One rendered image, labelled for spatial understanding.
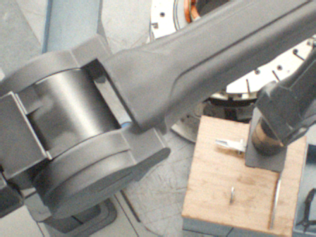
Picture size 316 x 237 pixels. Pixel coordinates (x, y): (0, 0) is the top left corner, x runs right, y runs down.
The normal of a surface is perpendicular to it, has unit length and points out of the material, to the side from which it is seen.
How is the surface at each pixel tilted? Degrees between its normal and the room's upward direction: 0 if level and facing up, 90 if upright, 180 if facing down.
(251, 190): 0
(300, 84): 74
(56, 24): 0
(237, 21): 1
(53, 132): 9
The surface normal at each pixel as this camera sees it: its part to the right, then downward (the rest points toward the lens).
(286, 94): -0.84, 0.40
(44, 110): -0.18, -0.18
